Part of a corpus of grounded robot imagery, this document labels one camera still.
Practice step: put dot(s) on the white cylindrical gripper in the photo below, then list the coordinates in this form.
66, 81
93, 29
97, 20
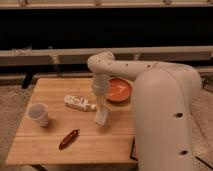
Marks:
100, 87

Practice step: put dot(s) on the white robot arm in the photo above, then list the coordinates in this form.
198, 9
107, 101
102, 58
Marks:
160, 103

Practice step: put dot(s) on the orange bowl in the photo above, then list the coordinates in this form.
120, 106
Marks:
119, 90

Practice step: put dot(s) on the white plastic bottle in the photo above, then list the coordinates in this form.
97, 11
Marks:
79, 103

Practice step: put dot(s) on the brown red elongated object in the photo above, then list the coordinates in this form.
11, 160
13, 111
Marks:
68, 139

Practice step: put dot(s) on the wooden table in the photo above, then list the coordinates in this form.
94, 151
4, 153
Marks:
110, 144

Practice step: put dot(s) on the red black rectangular package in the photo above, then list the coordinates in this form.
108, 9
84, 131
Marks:
133, 154

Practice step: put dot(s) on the grey metal rail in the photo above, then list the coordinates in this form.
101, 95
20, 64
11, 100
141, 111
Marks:
27, 57

